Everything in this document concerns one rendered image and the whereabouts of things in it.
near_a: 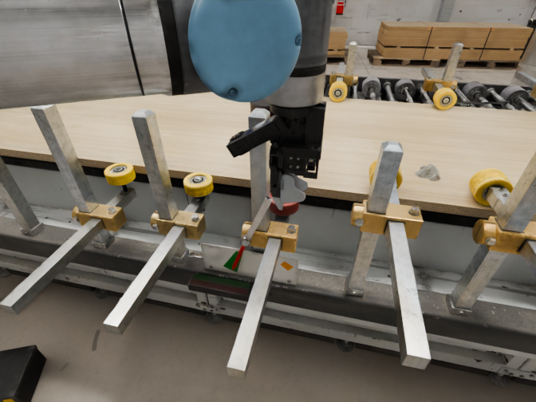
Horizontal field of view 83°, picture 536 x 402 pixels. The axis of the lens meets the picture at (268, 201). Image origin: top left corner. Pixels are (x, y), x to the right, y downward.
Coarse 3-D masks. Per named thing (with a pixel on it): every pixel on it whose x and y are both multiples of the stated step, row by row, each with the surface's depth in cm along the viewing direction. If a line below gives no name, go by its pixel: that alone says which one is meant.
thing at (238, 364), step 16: (272, 240) 71; (272, 256) 67; (272, 272) 64; (256, 288) 60; (256, 304) 57; (256, 320) 55; (240, 336) 52; (256, 336) 54; (240, 352) 50; (240, 368) 48
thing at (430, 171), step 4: (432, 164) 89; (420, 168) 89; (424, 168) 85; (428, 168) 89; (432, 168) 86; (436, 168) 87; (416, 172) 88; (420, 172) 86; (424, 172) 86; (428, 172) 86; (432, 172) 86; (436, 172) 86; (420, 176) 86; (424, 176) 85; (428, 176) 85; (432, 176) 85; (436, 176) 84; (440, 176) 85; (432, 180) 84
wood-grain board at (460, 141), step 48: (144, 96) 145; (192, 96) 145; (0, 144) 103; (96, 144) 103; (192, 144) 103; (336, 144) 103; (432, 144) 103; (480, 144) 103; (528, 144) 103; (336, 192) 81; (432, 192) 80
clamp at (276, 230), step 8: (248, 224) 74; (272, 224) 74; (280, 224) 74; (288, 224) 74; (256, 232) 72; (264, 232) 72; (272, 232) 72; (280, 232) 72; (296, 232) 72; (256, 240) 73; (264, 240) 73; (288, 240) 71; (296, 240) 72; (288, 248) 73
